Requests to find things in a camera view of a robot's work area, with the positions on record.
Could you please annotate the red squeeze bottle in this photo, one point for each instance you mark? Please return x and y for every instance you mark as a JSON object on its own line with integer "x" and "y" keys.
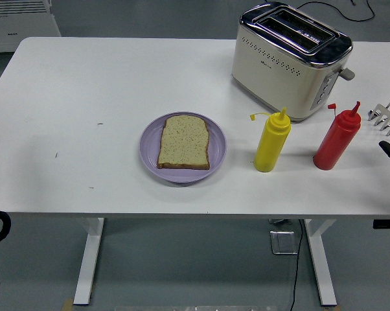
{"x": 336, "y": 142}

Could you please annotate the black desk control panel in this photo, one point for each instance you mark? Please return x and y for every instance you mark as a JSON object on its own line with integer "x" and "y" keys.
{"x": 387, "y": 223}

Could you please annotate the slice of speckled bread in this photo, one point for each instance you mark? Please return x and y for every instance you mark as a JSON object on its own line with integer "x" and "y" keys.
{"x": 183, "y": 142}

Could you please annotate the silver metal toast rack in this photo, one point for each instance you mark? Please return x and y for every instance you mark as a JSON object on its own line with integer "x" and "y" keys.
{"x": 387, "y": 113}

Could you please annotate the yellow squeeze bottle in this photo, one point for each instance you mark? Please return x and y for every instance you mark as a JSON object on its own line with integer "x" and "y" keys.
{"x": 271, "y": 145}

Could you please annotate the white table leg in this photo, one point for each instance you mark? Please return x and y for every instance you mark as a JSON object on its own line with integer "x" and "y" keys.
{"x": 89, "y": 259}
{"x": 321, "y": 259}

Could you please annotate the cream and chrome toaster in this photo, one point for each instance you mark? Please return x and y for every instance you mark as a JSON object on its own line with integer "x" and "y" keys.
{"x": 279, "y": 77}

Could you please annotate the metal floor socket plate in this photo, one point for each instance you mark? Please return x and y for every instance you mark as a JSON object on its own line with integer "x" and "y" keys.
{"x": 283, "y": 242}

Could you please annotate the purple round plate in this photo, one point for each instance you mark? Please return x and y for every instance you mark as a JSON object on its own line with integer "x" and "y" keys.
{"x": 149, "y": 152}

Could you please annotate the white appliance with vents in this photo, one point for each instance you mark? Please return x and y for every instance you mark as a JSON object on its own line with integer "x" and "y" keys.
{"x": 17, "y": 29}

